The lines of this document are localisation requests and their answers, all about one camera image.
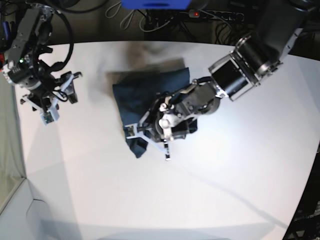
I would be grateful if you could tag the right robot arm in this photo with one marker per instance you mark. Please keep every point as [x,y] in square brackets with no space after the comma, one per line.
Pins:
[23,66]

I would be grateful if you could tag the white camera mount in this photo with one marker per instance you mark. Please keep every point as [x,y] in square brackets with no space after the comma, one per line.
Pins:
[51,114]
[136,130]

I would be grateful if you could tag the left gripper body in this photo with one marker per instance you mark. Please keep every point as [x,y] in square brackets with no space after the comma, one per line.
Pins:
[169,125]

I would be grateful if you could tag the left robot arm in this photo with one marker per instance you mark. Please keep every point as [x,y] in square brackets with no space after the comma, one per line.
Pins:
[255,57]

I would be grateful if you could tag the blue plastic bin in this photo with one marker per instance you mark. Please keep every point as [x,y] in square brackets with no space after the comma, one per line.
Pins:
[156,4]

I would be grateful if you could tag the blue cylinder tool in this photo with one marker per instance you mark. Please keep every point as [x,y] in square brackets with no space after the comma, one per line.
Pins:
[7,30]

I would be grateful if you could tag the grey cloth panel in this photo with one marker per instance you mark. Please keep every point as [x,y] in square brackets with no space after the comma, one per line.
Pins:
[12,167]

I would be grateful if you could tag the red black box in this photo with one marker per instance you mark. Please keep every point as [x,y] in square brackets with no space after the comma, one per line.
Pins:
[2,59]

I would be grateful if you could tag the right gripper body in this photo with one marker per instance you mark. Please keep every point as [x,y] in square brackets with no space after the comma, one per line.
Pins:
[42,95]

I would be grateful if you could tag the dark blue t-shirt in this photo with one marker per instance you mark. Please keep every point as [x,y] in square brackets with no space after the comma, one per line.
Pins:
[138,92]

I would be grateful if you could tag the black power strip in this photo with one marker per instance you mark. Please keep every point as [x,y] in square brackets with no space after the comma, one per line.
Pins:
[216,15]

